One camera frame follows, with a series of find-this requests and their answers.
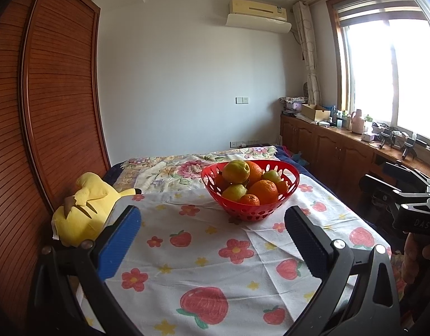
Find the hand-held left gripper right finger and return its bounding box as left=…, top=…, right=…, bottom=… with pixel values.
left=284, top=205, right=402, bottom=336

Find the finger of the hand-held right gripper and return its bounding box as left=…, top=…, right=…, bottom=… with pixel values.
left=383, top=162, right=430, bottom=187
left=359, top=174, right=430, bottom=215

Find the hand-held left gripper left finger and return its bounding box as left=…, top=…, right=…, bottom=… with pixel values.
left=28, top=205, right=143, bottom=336

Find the large orange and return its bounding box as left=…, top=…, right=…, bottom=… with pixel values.
left=249, top=179, right=279, bottom=206
left=246, top=161, right=264, bottom=184

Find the yellow-green pear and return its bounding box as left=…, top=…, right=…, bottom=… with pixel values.
left=223, top=160, right=251, bottom=183
left=222, top=184, right=248, bottom=202

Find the red perforated plastic basket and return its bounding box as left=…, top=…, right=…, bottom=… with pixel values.
left=201, top=160, right=300, bottom=222

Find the person's right hand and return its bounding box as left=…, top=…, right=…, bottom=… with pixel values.
left=401, top=233, right=430, bottom=288

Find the small black tripod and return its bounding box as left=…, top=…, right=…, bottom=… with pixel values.
left=379, top=129, right=396, bottom=148
left=402, top=138, right=417, bottom=160

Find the yellow plush toy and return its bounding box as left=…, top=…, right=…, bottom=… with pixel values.
left=51, top=172, right=142, bottom=247

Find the wooden cabinet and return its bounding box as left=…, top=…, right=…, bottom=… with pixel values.
left=280, top=112, right=430, bottom=211

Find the pink jug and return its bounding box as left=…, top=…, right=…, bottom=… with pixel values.
left=351, top=109, right=366, bottom=134

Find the floral quilt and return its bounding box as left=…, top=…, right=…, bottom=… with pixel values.
left=113, top=145, right=282, bottom=195

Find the white fruit-print tablecloth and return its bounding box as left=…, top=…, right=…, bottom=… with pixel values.
left=75, top=173, right=392, bottom=336

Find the open cardboard box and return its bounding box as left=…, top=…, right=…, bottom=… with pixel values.
left=302, top=104, right=331, bottom=121

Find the wooden framed window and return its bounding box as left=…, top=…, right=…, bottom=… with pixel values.
left=327, top=0, right=430, bottom=148

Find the patterned beige curtain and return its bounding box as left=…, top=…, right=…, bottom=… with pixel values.
left=292, top=2, right=322, bottom=106

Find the wooden louvred wardrobe door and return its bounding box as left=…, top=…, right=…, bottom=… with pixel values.
left=19, top=0, right=112, bottom=214
left=0, top=0, right=55, bottom=323

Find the beige air conditioner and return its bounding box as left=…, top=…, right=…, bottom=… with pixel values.
left=229, top=0, right=288, bottom=22

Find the wall socket strip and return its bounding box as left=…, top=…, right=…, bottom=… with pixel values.
left=230, top=140, right=268, bottom=148

